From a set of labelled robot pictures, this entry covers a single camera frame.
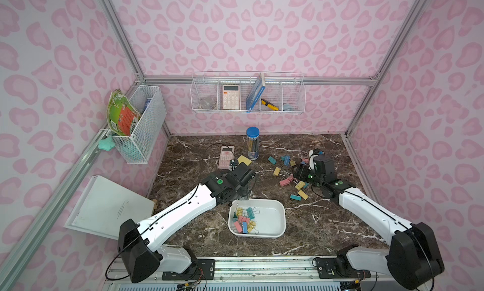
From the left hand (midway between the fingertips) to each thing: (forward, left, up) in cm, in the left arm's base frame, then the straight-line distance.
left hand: (240, 187), depth 77 cm
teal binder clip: (-5, -4, -16) cm, 17 cm away
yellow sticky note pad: (+28, 0, -18) cm, 34 cm away
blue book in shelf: (+40, -7, +17) cm, 44 cm away
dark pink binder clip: (-11, +1, -16) cm, 19 cm away
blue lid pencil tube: (+30, -6, 0) cm, 31 cm away
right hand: (+11, -25, -2) cm, 27 cm away
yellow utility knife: (+44, -12, +9) cm, 47 cm away
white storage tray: (-6, -7, -18) cm, 20 cm away
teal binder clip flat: (+26, -17, -17) cm, 36 cm away
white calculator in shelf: (+44, +5, +13) cm, 46 cm away
